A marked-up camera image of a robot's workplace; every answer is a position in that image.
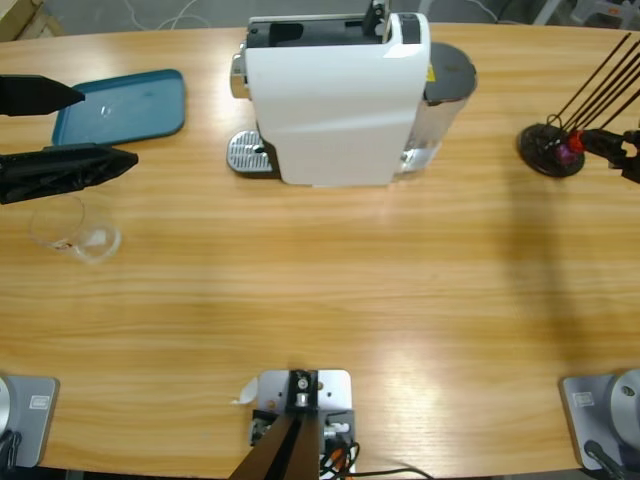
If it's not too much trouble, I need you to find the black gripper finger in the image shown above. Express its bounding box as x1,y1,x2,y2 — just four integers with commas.
582,128,626,143
0,143,140,205
587,140,626,169
0,74,86,117

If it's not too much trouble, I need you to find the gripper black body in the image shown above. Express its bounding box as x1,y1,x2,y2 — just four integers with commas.
607,128,640,185

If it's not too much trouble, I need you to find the grey coffee machine lever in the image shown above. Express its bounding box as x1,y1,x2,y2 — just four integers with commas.
362,0,390,39

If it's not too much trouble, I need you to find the white capsule coffee machine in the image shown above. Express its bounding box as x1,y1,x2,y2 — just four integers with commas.
228,12,432,190

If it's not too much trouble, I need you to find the black capsule holder with rods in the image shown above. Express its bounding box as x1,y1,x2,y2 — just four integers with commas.
517,32,640,179

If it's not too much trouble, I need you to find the wooden board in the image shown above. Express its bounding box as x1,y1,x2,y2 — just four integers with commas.
0,0,66,44

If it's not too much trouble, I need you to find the clear glass cup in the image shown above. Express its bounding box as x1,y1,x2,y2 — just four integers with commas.
28,194,123,266

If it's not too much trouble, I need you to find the teal plastic tray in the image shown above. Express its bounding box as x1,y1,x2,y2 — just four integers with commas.
51,68,187,154

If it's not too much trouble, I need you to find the water tank with black lid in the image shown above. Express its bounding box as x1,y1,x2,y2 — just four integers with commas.
394,42,479,182

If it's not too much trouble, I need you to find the white tape strip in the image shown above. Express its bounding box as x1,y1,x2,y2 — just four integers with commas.
229,377,260,406

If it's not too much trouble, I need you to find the white cable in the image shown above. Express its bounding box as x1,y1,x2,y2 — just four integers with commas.
122,0,214,32

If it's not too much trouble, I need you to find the black cable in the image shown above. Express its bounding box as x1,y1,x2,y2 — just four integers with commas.
0,429,24,471
318,439,432,480
583,439,629,480

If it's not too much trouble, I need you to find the white mount with dark post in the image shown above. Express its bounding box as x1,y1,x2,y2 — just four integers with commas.
232,368,357,480

